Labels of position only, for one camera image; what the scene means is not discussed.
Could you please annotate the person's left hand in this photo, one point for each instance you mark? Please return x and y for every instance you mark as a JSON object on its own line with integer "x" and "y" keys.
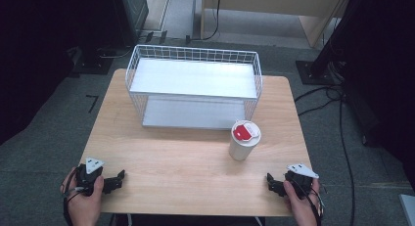
{"x": 84, "y": 208}

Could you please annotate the person's right hand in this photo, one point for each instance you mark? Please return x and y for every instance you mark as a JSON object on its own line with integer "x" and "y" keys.
{"x": 301, "y": 209}

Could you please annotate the white cup with red lid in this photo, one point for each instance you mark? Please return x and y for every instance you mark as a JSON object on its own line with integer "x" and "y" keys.
{"x": 241, "y": 147}

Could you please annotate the light wooden desk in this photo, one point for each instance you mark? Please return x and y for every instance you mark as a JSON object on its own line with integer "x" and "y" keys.
{"x": 277, "y": 2}

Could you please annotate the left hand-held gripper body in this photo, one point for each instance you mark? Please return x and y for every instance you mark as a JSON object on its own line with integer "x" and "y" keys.
{"x": 88, "y": 178}

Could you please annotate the black stand base plate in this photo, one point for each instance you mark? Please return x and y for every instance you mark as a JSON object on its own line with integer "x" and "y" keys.
{"x": 93, "y": 64}

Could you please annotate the white flat panel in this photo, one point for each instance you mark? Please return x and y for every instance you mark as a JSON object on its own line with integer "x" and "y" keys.
{"x": 408, "y": 209}

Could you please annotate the dark monitor box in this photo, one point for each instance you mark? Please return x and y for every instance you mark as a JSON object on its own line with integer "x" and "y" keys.
{"x": 130, "y": 14}

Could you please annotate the dark curtain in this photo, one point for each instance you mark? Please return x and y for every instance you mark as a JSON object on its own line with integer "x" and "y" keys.
{"x": 29, "y": 56}
{"x": 388, "y": 72}

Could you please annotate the black metal stand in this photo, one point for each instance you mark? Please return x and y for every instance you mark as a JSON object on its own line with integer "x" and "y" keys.
{"x": 336, "y": 40}

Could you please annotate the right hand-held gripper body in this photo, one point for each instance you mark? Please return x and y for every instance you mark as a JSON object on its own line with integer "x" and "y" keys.
{"x": 301, "y": 179}

